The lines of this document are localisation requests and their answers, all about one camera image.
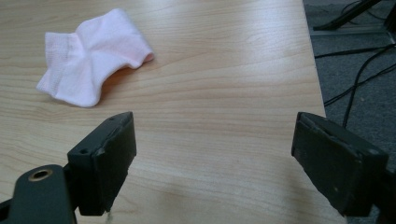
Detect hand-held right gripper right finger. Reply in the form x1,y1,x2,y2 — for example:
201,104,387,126
290,111,389,217

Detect black stand leg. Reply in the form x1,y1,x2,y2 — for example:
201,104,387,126
312,0,382,32

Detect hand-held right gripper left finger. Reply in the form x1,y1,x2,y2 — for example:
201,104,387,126
66,111,137,217

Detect pink sock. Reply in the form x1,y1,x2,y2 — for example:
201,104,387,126
35,7,155,108

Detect black cable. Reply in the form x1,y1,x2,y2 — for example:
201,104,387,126
342,46,396,129
314,44,396,60
323,63,396,107

